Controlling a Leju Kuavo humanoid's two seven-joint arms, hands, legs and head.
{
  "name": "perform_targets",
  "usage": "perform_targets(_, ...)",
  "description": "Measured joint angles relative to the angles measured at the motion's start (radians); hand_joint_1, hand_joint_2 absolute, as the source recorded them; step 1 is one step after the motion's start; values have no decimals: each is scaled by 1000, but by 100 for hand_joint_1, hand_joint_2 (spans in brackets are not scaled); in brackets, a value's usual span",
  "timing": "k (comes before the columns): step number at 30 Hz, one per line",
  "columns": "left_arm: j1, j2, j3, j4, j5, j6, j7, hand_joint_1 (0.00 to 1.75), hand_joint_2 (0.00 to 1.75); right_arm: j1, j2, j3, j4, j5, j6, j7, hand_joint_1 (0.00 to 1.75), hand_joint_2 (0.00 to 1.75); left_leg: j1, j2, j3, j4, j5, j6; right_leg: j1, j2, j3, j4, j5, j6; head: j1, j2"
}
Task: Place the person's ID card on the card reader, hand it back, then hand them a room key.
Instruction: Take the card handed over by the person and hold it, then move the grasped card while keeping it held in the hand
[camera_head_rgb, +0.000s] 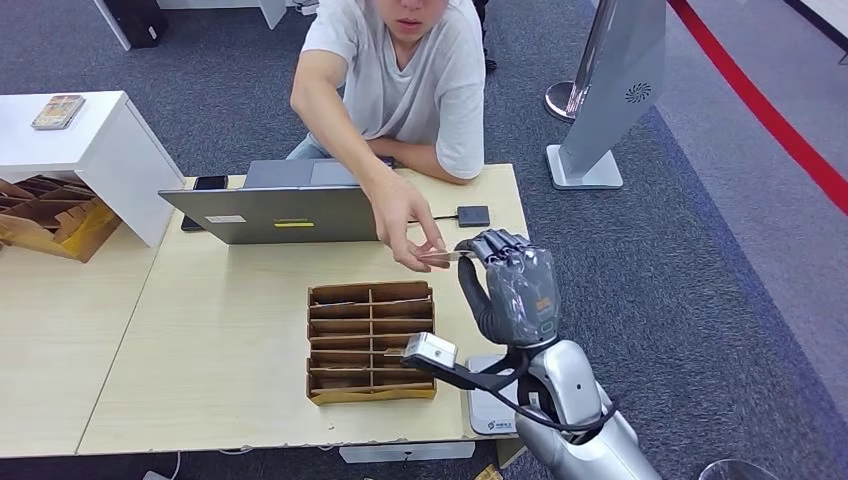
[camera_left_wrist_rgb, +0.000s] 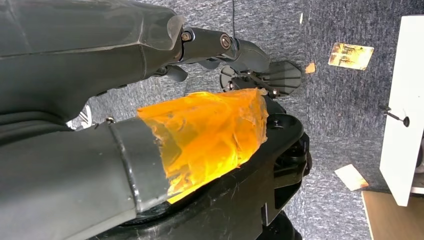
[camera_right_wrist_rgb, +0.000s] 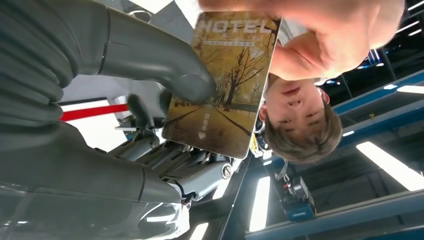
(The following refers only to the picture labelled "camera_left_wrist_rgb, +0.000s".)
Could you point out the black screw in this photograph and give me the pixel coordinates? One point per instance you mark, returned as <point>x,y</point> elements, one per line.
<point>396,116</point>

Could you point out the white panel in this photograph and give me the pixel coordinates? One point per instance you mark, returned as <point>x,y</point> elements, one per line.
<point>402,66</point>

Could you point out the white card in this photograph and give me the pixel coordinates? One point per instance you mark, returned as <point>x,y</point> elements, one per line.
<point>351,177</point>

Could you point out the brown wooden board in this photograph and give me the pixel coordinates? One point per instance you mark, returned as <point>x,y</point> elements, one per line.
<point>394,218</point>

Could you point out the silver metal bracket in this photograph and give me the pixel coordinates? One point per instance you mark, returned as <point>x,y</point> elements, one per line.
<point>82,119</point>

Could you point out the small orange scrap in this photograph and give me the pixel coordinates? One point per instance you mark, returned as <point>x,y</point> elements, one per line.
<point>310,68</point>

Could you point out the gold patterned card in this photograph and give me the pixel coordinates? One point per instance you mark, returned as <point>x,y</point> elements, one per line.
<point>351,56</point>

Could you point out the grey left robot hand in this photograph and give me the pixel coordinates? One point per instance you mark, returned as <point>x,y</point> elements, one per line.
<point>66,49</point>

